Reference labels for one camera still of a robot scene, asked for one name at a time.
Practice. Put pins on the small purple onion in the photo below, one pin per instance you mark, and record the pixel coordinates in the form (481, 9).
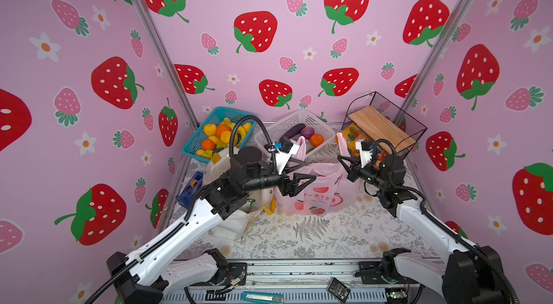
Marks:
(307, 132)

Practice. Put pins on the yellow banana bunch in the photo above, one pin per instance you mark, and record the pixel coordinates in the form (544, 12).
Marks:
(242, 130)

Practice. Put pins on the orange pumpkin toy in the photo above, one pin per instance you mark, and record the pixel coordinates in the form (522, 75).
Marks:
(316, 140)

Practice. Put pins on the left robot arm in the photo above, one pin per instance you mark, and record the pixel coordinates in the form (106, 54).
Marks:
(148, 273)

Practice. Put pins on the yellow snack bag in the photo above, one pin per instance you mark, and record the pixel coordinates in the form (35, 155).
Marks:
(352, 134)

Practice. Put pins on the white plastic basket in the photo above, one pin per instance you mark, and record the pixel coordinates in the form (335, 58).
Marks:
(292, 126)

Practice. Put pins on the pink plastic grocery bag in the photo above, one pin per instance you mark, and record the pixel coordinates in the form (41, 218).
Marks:
(331, 191)

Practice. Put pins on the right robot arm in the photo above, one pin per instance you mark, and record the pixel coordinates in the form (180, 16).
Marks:
(468, 273)

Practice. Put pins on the small tangerine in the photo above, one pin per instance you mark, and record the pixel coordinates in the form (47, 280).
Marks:
(208, 144)

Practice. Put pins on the long purple eggplant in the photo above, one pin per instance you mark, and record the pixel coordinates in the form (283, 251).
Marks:
(293, 132)

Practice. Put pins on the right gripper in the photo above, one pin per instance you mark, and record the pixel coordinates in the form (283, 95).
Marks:
(348, 168)

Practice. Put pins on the teal plastic basket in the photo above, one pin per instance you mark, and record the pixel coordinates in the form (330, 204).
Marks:
(193, 147)

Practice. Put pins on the white canvas tote bag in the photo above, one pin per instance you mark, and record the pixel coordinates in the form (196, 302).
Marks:
(236, 225)

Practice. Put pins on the black electronic module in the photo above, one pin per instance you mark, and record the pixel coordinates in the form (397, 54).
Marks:
(339, 291)

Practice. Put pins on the orange fruit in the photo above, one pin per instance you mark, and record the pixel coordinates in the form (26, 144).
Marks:
(221, 129)

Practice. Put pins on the black wire mesh shelf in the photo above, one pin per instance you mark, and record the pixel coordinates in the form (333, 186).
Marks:
(380, 118)

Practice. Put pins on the blue tape dispenser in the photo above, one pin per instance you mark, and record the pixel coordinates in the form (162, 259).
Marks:
(195, 183)

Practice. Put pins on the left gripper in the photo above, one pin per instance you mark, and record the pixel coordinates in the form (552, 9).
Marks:
(290, 188)

